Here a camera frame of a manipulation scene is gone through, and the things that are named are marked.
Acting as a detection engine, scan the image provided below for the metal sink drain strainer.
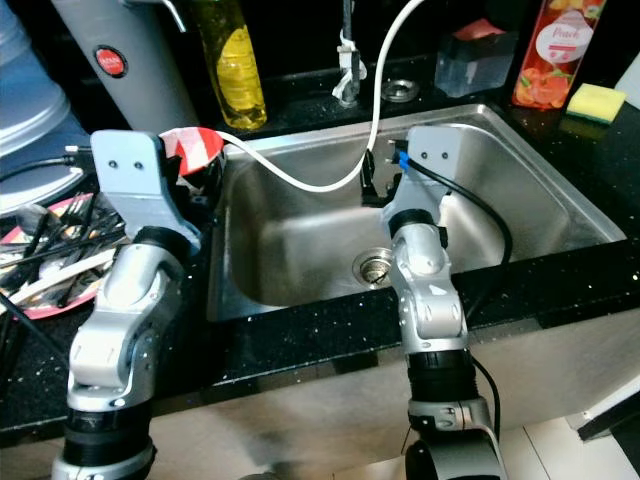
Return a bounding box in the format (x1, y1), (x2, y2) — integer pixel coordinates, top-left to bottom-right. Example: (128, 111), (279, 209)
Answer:
(352, 248), (396, 287)

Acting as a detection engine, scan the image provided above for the blue water jug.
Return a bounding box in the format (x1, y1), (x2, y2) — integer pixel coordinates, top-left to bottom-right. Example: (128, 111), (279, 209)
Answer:
(0, 28), (92, 213)

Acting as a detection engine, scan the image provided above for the white flexible hose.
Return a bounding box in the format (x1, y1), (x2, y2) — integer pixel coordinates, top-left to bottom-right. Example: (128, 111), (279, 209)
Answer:
(215, 0), (427, 194)

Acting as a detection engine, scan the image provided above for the yellow green sponge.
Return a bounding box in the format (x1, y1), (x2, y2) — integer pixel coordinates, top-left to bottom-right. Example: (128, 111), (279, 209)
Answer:
(564, 83), (630, 127)

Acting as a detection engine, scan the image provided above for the metal spoon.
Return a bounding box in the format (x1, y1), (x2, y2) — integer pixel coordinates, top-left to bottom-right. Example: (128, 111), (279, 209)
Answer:
(14, 203), (52, 249)

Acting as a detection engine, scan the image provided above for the red sponge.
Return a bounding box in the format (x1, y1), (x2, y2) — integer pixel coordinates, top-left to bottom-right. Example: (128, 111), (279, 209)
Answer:
(453, 18), (507, 43)

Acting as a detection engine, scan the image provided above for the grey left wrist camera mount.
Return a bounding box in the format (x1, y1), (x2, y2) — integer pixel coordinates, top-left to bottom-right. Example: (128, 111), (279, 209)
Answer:
(90, 130), (204, 253)

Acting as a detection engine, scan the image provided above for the round metal countertop hole cover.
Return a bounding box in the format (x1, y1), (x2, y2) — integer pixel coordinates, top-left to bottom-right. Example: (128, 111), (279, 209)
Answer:
(382, 78), (422, 105)

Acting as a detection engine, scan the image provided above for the clear plastic soap dispenser box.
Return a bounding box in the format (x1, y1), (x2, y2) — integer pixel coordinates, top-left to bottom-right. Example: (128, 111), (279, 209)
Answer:
(434, 25), (522, 99)

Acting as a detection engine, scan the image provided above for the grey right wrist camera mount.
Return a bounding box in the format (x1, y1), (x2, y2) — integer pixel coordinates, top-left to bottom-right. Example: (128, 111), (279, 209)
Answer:
(390, 125), (472, 237)

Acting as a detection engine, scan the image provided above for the orange peach soap bottle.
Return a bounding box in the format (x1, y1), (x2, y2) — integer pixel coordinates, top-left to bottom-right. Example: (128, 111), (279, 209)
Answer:
(511, 0), (607, 111)

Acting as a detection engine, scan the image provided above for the white handled utensil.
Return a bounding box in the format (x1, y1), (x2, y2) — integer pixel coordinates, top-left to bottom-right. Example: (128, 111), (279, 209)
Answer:
(0, 260), (109, 313)

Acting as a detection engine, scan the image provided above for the pink plate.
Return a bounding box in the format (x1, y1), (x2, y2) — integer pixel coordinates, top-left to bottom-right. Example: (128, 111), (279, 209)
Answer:
(0, 195), (118, 322)

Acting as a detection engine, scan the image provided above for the yellow dish soap bottle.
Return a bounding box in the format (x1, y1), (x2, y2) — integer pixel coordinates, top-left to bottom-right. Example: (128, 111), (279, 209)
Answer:
(185, 0), (270, 132)

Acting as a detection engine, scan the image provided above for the metal sink faucet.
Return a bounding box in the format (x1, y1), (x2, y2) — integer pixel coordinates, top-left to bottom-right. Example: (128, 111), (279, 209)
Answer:
(331, 0), (370, 108)

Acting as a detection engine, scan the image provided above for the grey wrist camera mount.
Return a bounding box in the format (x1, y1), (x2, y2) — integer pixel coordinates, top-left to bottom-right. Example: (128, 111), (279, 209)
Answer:
(90, 130), (204, 253)
(390, 125), (472, 237)

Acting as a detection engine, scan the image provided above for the red and white bowl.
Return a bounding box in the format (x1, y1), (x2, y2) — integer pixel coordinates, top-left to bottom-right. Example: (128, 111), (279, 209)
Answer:
(163, 127), (227, 181)

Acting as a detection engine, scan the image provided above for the stainless steel sink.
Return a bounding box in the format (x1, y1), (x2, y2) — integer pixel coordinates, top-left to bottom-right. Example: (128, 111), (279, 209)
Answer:
(208, 103), (629, 323)

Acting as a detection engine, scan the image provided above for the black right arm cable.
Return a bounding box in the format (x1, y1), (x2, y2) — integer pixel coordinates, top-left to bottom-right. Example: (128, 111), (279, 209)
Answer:
(390, 145), (514, 306)

